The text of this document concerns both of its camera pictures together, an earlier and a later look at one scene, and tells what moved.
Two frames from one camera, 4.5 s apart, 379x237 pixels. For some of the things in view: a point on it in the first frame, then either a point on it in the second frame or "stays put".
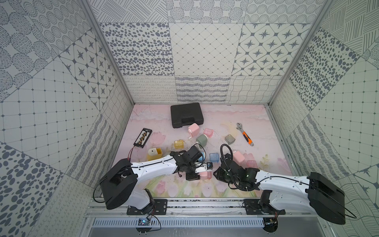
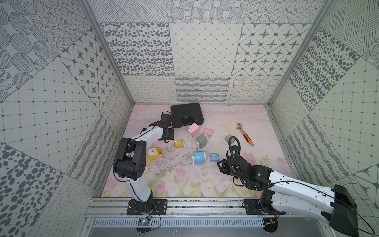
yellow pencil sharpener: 154,153 stays put
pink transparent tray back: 208,132 stays put
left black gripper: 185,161 → 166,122
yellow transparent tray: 178,144 stays put
